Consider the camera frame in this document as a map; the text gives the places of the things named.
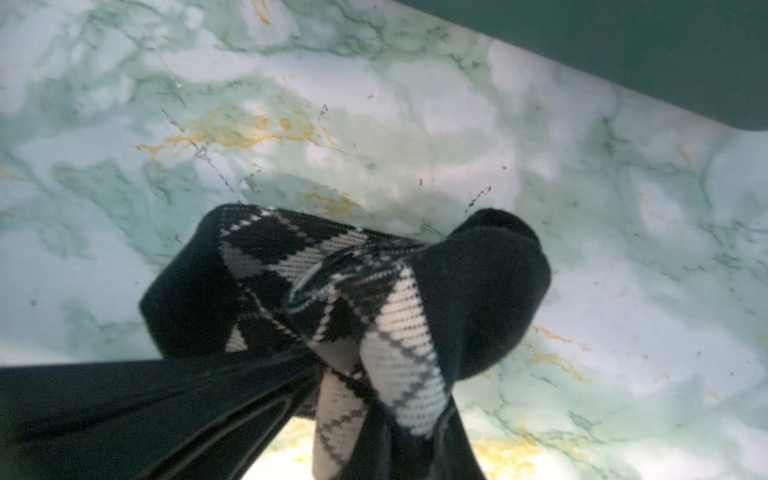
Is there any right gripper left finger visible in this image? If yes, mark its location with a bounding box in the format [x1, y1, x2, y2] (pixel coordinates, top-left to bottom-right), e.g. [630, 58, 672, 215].
[338, 402, 408, 480]

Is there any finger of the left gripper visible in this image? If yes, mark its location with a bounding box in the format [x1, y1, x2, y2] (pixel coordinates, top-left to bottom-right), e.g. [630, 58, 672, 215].
[1, 351, 317, 479]

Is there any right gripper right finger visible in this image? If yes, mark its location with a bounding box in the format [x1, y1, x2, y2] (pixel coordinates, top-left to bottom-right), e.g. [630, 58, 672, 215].
[428, 399, 485, 480]

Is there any black grey argyle sock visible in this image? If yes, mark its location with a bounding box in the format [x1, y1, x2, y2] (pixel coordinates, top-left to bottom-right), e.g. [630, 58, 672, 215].
[140, 204, 552, 479]

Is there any green compartment tray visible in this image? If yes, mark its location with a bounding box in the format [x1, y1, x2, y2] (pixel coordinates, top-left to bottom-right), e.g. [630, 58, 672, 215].
[409, 0, 767, 131]

